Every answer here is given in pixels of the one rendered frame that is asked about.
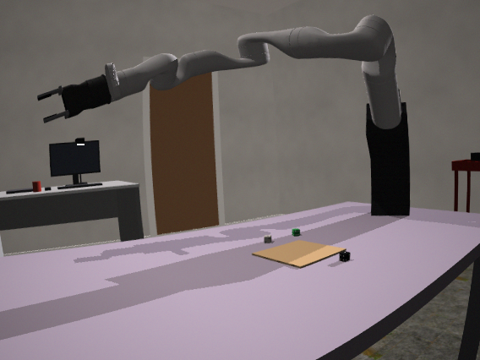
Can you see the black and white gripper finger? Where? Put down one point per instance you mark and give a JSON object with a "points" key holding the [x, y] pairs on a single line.
{"points": [[55, 116], [49, 93]]}

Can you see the tan flat mat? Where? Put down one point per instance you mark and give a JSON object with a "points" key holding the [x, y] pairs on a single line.
{"points": [[299, 253]]}

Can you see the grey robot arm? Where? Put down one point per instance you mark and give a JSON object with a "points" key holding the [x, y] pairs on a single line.
{"points": [[368, 43]]}

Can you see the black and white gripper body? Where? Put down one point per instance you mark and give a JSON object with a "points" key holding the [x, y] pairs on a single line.
{"points": [[95, 92]]}

